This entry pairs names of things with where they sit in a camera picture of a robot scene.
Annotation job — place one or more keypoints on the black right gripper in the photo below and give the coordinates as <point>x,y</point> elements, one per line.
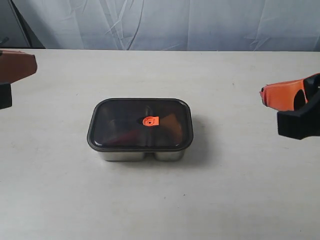
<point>298,105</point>

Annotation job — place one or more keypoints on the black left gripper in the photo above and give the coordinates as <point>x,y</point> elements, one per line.
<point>14,66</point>

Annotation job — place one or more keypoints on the yellow toy cheese wedge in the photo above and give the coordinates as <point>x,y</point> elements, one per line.
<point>171,123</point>

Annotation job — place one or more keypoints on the dark transparent box lid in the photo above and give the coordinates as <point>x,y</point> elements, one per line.
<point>118,115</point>

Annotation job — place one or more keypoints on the stainless steel lunch box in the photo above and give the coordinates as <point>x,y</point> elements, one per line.
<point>136,156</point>

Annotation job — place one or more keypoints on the red toy sausage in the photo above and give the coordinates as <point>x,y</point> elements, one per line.
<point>127,138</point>

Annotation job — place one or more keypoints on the dark stand pole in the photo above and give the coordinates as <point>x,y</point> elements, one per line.
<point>32,40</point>

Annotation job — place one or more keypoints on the grey wrinkled backdrop curtain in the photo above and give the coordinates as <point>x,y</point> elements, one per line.
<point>175,25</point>

